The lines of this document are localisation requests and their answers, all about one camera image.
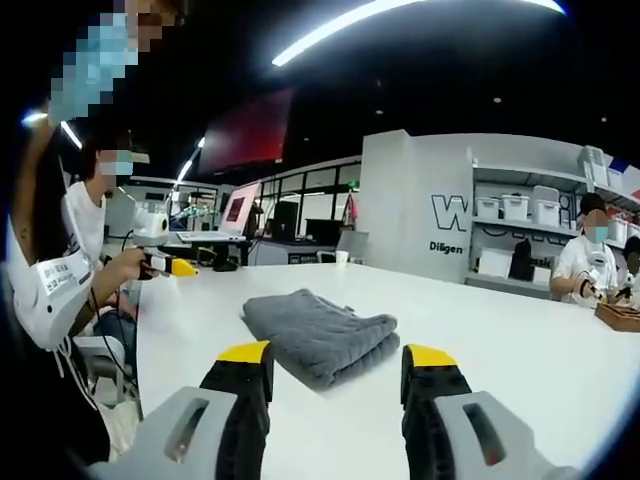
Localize grey towel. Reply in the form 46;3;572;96
241;288;402;391

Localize white flat box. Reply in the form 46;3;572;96
478;247;514;278

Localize open silver laptop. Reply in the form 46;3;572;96
174;180;263;246

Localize grey chair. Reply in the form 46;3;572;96
72;333;142;407

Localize person's dark clothing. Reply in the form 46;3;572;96
0;114;112;480

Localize black bag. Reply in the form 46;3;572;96
509;238;536;282

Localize white chest-worn device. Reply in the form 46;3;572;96
5;218;109;352

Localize brown wooden tray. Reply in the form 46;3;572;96
593;300;640;333

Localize grey shelf unit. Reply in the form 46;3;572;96
468;148;640;301

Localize black monitor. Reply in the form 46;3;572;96
272;200;302;242

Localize white storage box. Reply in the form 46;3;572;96
577;145;609;187
501;193;532;222
530;185;562;224
474;195;503;221

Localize red hanging cloth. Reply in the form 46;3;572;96
344;193;363;227

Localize short ceiling light strip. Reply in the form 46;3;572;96
59;120;84;150
174;137;207;185

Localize red ceiling screen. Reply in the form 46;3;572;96
198;88;297;178

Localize long ceiling light strip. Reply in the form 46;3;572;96
270;0;567;68

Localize black cable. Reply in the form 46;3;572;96
87;287;139;394

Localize white drawstring cord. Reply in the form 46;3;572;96
52;333;97;409

